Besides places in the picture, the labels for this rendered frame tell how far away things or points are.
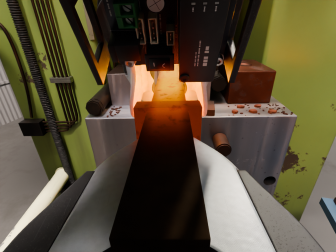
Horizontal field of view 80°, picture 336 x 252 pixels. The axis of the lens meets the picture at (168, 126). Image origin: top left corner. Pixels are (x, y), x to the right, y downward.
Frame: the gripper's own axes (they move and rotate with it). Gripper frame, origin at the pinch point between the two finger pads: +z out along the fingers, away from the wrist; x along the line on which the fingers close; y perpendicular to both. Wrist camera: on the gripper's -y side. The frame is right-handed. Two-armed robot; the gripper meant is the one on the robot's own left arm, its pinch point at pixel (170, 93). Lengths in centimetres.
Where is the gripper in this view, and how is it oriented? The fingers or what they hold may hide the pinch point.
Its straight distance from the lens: 21.7
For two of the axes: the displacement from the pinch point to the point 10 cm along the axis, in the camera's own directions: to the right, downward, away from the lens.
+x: 10.0, -0.1, -0.3
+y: -0.1, 8.4, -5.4
